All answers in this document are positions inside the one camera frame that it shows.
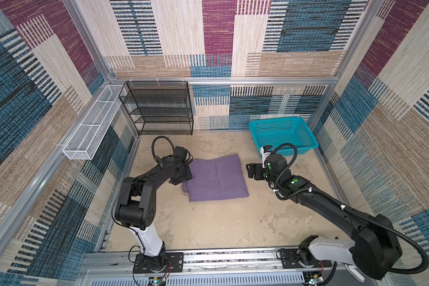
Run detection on purple trousers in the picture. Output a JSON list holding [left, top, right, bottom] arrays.
[[182, 154, 249, 202]]

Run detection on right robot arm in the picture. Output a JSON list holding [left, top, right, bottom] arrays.
[[246, 162, 403, 280]]

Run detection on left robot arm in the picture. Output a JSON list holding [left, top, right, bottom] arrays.
[[113, 155, 192, 272]]

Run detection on teal plastic basket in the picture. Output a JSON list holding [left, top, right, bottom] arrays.
[[249, 117, 319, 156]]

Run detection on black mesh shelf rack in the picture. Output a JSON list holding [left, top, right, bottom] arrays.
[[119, 81, 194, 135]]

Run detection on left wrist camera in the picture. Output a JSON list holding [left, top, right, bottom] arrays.
[[173, 146, 191, 164]]

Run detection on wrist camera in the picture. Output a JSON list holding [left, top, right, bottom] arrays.
[[173, 146, 191, 164], [260, 145, 288, 175]]

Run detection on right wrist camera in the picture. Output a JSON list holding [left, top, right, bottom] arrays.
[[260, 145, 288, 175]]

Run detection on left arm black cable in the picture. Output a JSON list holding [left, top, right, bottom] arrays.
[[151, 135, 176, 167]]

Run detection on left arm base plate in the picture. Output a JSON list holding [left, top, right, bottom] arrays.
[[132, 252, 184, 274]]

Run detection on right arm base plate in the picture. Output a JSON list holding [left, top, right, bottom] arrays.
[[275, 248, 332, 269]]

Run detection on white wire mesh tray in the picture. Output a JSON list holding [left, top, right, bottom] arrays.
[[63, 85, 123, 160]]

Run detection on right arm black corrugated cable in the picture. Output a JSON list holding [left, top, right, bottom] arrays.
[[269, 142, 429, 286]]

